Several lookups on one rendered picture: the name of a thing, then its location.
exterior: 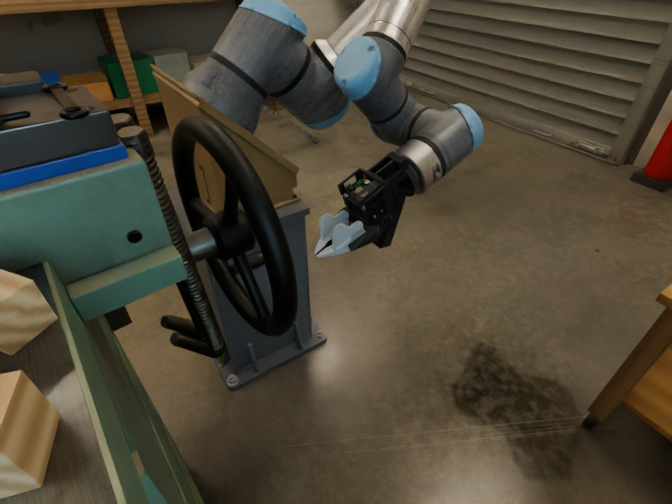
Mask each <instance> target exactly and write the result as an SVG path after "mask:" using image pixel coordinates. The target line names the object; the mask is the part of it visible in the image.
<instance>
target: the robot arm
mask: <svg viewBox="0 0 672 504"><path fill-rule="evenodd" d="M433 1H434V0H365V1H364V2H363V3H362V4H361V5H360V6H359V7H358V8H357V9H356V10H355V11H354V12H353V13H352V14H351V15H350V17H349V18H348V19H347V20H346V21H345V22H344V23H343V24H342V25H341V26H340V27H339V28H338V29H337V30H336V31H335V32H334V33H333V34H332V35H331V36H330V37H329V38H328V39H326V40H323V39H315V40H314V42H313V43H312V44H311V45H310V46H309V47H308V46H307V45H306V43H305V42H304V41H303V40H304V38H305V37H306V36H307V32H308V28H307V26H306V24H305V23H304V21H303V20H302V19H301V18H300V17H299V16H298V15H297V14H296V13H295V12H293V10H292V9H291V8H289V7H288V6H287V5H286V4H284V3H283V2H281V1H280V0H244V1H243V2H242V3H241V5H239V6H238V9H237V11H236V12H235V14H234V16H233V17H232V19H231V21H230V22H229V24H228V25H227V27H226V29H225V30H224V32H223V34H222V35H221V37H220V38H219V40H218V42H217V43H216V45H215V47H214V48H213V50H212V52H211V53H210V55H209V56H208V58H207V59H206V61H204V62H203V63H202V64H200V65H199V66H198V67H196V68H195V69H193V70H192V71H191V72H189V73H188V74H186V75H185V76H184V78H183V79H182V81H181V82H180V84H182V85H183V86H185V87H186V88H188V89H189V90H191V91H192V92H194V93H195V94H197V95H198V96H199V97H201V98H202V99H204V100H205V101H206V102H208V103H209V104H211V105H212V106H213V107H215V108H216V109H218V110H219V111H220V112H222V113H223V114H225V115H226V116H227V117H229V118H230V119H232V120H233V121H234V122H236V123H237V124H238V125H240V126H241V127H243V128H244V129H245V130H247V131H248V132H250V133H251V134H252V135H253V133H254V132H255V130H256V129H257V126H258V121H259V117H260V112H261V108H262V104H263V102H264V100H265V99H266V97H267V95H270V96H271V97H272V98H273V99H274V100H276V101H277V102H278V103H279V104H280V105H281V106H283V107H284V108H285V109H286V110H287V111H288V112H290V113H291V114H292V115H293V116H294V117H295V118H296V119H297V120H298V121H299V122H301V123H303V124H305V125H306V126H307V127H309V128H311V129H314V130H323V129H327V128H329V127H331V126H333V125H334V123H335V122H338V121H339V120H340V119H341V118H342V117H343V116H344V115H345V113H346V112H347V110H348V108H349V105H350V103H349V101H350V100H351V101H352V102H353V103H354V104H355V105H356V106H357V108H358V109H359V110H360V111H361V112H362V113H363V114H364V115H365V116H366V117H367V118H368V120H369V121H370V126H371V129H372V132H373V133H374V134H375V136H377V137H378V138H379V139H380V140H382V141H384V142H386V143H389V144H393V145H395V146H398V147H400V148H398V149H397V150H396V151H395V152H393V151H391V152H390V153H389V154H387V155H386V156H385V157H384V158H382V159H381V160H380V161H379V162H377V163H376V164H375V165H374V166H372V167H371V168H370V169H369V170H367V171H365V170H364V169H362V168H358V169H357V170H356V171H355V172H353V173H352V174H351V175H350V176H348V177H347V178H346V179H344V180H343V181H342V182H341V183H339V184H338V185H337V186H338V189H339V192H340V194H341V195H343V194H344V193H345V194H344V195H343V200H344V203H345V205H346V206H347V207H344V208H342V209H341V210H340V211H339V212H338V214H337V215H336V216H332V215H331V214H329V213H325V214H324V215H322V216H321V218H320V220H319V224H320V232H321V237H320V240H319V241H318V243H317V245H316V248H315V252H314V255H315V256H316V257H317V258H325V257H330V256H335V255H340V254H343V253H346V252H348V251H354V250H356V249H359V248H361V247H363V246H366V245H368V244H370V243H372V242H373V243H374V244H375V245H376V246H377V247H378V248H380V249H381V248H384V247H388V246H390V245H391V242H392V239H393V236H394V233H395V230H396V227H397V224H398V220H399V217H400V214H401V211H402V208H403V205H404V202H405V199H406V196H407V197H411V196H413V195H414V194H418V195H420V194H423V193H425V192H426V191H427V190H428V189H429V188H431V187H432V186H433V185H434V184H435V183H436V182H438V181H439V180H440V179H441V178H442V177H443V176H445V175H446V174H447V173H448V172H449V171H451V170H452V169H453V168H454V167H455V166H457V165H458V164H459V163H460V162H461V161H462V160H464V159H465V158H466V157H467V156H469V155H471V154H472V153H473V152H474V150H475V149H476V148H477V147H478V146H479V145H480V144H481V143H482V140H483V137H484V129H483V125H482V122H481V120H480V118H479V116H478V115H477V113H476V112H475V111H474V110H473V109H472V108H471V107H469V106H467V105H465V104H462V103H457V104H454V105H451V106H449V108H448V109H447V110H446V111H443V110H440V109H437V108H433V107H430V106H426V105H423V104H420V103H418V102H417V101H416V100H415V99H414V98H413V96H412V95H411V93H410V92H409V91H408V89H407V87H406V86H405V84H404V83H403V82H402V80H401V79H400V77H399V74H400V72H401V70H402V68H403V66H404V64H405V62H406V60H407V55H408V53H409V51H410V48H411V46H412V44H413V42H414V40H415V38H416V36H417V34H418V32H419V30H420V28H421V25H422V23H423V21H424V19H425V17H426V15H427V13H428V11H429V9H430V7H431V4H432V2H433ZM363 174H364V175H363ZM354 175H355V178H356V182H354V183H353V184H352V185H351V184H349V185H347V186H346V189H345V186H344V183H345V182H346V181H348V180H349V179H350V178H351V177H353V176H354ZM364 176H365V177H364ZM347 191H348V192H347ZM350 222H352V223H353V224H350Z"/></svg>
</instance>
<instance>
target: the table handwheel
mask: <svg viewBox="0 0 672 504"><path fill-rule="evenodd" d="M196 142H197V143H199V144H200V145H202V146H203V147H204V148H205V149H206V150H207V151H208V153H209V154H210V155H211V156H212V157H213V159H214V160H215V161H216V163H217V164H218V165H219V167H220V168H221V170H222V171H223V173H224V174H225V200H224V210H223V211H220V212H217V213H215V212H214V211H212V210H211V209H210V208H209V207H208V206H207V205H206V204H204V203H203V202H202V200H201V196H200V193H199V189H198V184H197V180H196V174H195V166H194V149H195V144H196ZM171 148H172V161H173V168H174V174H175V179H176V183H177V187H178V191H179V195H180V198H181V201H182V204H183V207H184V210H185V213H186V216H187V219H188V222H189V224H190V227H191V229H192V233H189V234H186V235H185V238H186V241H187V243H188V246H189V247H190V251H191V254H192V255H193V257H192V258H193V259H194V262H195V263H197V262H199V261H202V260H204V259H205V260H206V262H207V264H208V266H209V268H210V270H211V272H212V274H213V276H214V277H215V279H216V281H217V282H218V284H219V286H220V287H221V289H222V291H223V292H224V294H225V295H226V297H227V298H228V300H229V301H230V303H231V304H232V305H233V307H234V308H235V309H236V311H237V312H238V313H239V314H240V315H241V317H242V318H243V319H244V320H245V321H246V322H247V323H248V324H249V325H250V326H251V327H253V328H254V329H255V330H256V331H258V332H260V333H262V334H264V335H266V336H271V337H277V336H281V335H283V334H285V333H286V332H287V331H288V330H289V329H290V328H291V327H292V325H293V323H294V321H295V318H296V315H297V310H298V288H297V279H296V273H295V268H294V263H293V259H292V255H291V251H290V248H289V245H288V241H287V238H286V235H285V232H284V230H283V227H282V224H281V222H280V219H279V216H278V214H277V212H276V209H275V207H274V205H273V203H272V200H271V198H270V196H269V194H268V192H267V190H266V188H265V186H264V184H263V183H262V181H261V179H260V177H259V175H258V174H257V172H256V170H255V169H254V167H253V166H252V164H251V162H250V161H249V159H248V158H247V156H246V155H245V154H244V152H243V151H242V149H241V148H240V147H239V146H238V144H237V143H236V142H235V141H234V140H233V139H232V137H231V136H230V135H229V134H228V133H227V132H226V131H224V130H223V129H222V128H221V127H220V126H219V125H217V124H216V123H215V122H213V121H211V120H209V119H207V118H205V117H202V116H188V117H186V118H184V119H182V120H181V121H180V122H179V123H178V124H177V126H176V127H175V130H174V133H173V136H172V146H171ZM239 201H240V203H241V204H242V207H243V209H244V211H245V212H244V211H243V210H242V209H240V208H238V207H239ZM256 239H257V241H258V244H259V247H260V250H261V253H262V256H263V259H264V262H265V265H266V269H267V273H268V277H269V281H270V286H271V292H272V301H273V309H272V315H271V313H270V311H269V309H268V307H267V304H266V302H265V300H264V298H263V295H262V293H261V291H260V289H259V286H258V284H257V282H256V279H255V277H254V274H253V271H252V269H251V266H250V264H249V261H248V259H247V256H246V254H245V252H247V251H250V250H252V249H253V248H254V246H255V243H256ZM231 258H232V259H233V261H234V263H235V265H236V267H237V270H238V272H239V274H240V276H241V278H242V280H243V282H244V285H245V287H246V289H247V291H248V293H247V292H246V291H245V289H244V288H243V287H242V285H241V284H240V282H239V281H238V279H237V278H236V276H234V274H233V273H232V271H231V268H230V266H229V264H228V262H227V260H229V259H231ZM248 294H249V295H248Z"/></svg>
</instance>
